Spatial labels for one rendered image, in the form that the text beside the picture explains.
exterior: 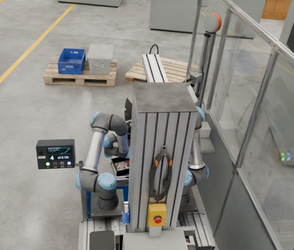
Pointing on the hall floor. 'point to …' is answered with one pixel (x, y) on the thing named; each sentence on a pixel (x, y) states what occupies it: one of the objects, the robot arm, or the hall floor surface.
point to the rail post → (84, 204)
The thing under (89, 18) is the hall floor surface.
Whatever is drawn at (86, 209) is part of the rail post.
